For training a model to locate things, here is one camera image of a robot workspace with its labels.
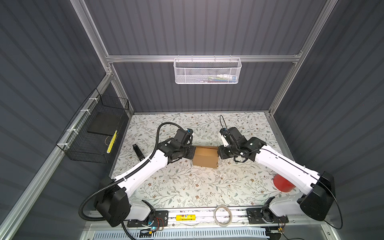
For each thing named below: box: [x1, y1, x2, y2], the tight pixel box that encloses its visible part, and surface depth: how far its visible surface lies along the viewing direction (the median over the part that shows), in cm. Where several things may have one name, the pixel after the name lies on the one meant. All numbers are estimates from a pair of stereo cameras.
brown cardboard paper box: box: [192, 145, 219, 169], surface depth 82 cm
